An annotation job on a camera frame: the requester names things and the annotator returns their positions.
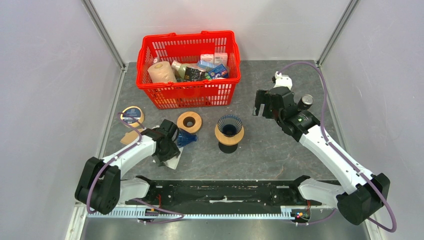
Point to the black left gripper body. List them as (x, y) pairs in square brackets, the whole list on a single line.
[(171, 150)]

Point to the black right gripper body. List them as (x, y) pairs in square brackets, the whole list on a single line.
[(272, 113)]

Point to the white paper coffee filter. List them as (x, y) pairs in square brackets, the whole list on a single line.
[(165, 161)]

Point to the blue ribbed dripper cone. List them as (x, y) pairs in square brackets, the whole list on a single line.
[(184, 138), (229, 125)]

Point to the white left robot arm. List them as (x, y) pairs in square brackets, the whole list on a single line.
[(101, 186)]

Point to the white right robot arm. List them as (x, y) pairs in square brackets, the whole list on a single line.
[(359, 194)]

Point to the black yellow drink can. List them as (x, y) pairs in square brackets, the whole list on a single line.
[(305, 102)]

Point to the brown cardboard piece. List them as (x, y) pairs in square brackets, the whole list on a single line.
[(130, 137)]

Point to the blue toothpaste box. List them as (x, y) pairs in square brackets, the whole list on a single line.
[(219, 72)]

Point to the white red carton box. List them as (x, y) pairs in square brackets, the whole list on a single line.
[(220, 58)]

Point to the white pink small box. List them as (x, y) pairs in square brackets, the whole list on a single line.
[(207, 57)]

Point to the light blue small box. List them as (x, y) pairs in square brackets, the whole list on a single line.
[(206, 65)]

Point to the beige paper roll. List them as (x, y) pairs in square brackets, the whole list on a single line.
[(161, 72)]

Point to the green glass bottle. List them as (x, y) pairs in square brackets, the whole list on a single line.
[(187, 72)]

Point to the red plastic shopping basket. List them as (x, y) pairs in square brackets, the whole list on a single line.
[(187, 48)]

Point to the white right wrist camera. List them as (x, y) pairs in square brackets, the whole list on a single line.
[(281, 80)]

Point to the slotted aluminium cable rail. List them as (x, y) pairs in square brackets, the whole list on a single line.
[(143, 212)]

